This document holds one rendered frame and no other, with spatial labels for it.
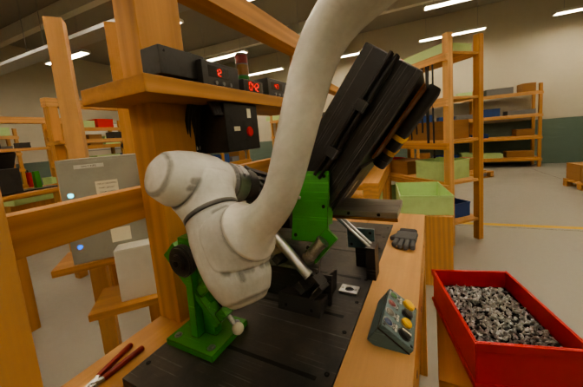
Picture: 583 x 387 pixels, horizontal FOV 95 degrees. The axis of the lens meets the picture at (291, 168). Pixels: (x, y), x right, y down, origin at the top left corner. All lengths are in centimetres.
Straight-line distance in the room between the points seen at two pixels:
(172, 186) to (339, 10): 34
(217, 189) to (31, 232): 43
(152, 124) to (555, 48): 1034
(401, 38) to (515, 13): 293
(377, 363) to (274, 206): 45
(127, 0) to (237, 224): 66
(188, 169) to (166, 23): 53
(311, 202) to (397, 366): 42
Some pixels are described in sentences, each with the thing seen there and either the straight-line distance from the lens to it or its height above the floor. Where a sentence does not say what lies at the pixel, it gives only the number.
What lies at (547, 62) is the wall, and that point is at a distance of 1048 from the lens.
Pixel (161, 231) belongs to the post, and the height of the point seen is 115.
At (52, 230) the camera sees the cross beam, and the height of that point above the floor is 122.
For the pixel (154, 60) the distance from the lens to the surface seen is 78.
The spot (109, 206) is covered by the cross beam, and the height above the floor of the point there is 124.
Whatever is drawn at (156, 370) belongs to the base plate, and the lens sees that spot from 79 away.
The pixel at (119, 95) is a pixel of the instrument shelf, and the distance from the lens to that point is 73.
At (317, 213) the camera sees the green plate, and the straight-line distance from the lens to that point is 80.
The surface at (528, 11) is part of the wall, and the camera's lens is 1062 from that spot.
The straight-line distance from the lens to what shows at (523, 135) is 970.
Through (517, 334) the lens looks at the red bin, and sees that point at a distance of 91.
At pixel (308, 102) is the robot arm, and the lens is 36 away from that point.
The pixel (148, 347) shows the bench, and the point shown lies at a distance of 90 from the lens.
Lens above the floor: 138
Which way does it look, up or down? 7 degrees down
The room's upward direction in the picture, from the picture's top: 5 degrees counter-clockwise
